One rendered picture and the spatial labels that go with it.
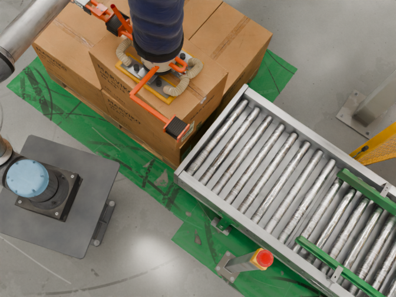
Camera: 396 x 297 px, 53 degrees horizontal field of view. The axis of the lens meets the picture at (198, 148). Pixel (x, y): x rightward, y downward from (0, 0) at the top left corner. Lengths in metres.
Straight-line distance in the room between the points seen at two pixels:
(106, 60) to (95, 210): 0.75
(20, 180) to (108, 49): 0.79
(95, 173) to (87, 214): 0.21
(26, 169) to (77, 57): 1.04
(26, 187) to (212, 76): 1.00
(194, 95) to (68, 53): 0.97
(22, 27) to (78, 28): 1.33
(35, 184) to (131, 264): 1.18
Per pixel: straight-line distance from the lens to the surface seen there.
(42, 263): 2.84
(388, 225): 2.49
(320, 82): 3.28
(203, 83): 2.00
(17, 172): 1.76
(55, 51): 2.65
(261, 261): 1.71
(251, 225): 2.17
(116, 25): 2.00
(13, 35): 1.38
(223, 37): 2.64
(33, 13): 1.43
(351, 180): 2.37
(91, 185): 2.05
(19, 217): 2.11
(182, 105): 1.94
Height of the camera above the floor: 2.71
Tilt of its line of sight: 71 degrees down
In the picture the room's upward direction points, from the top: 11 degrees clockwise
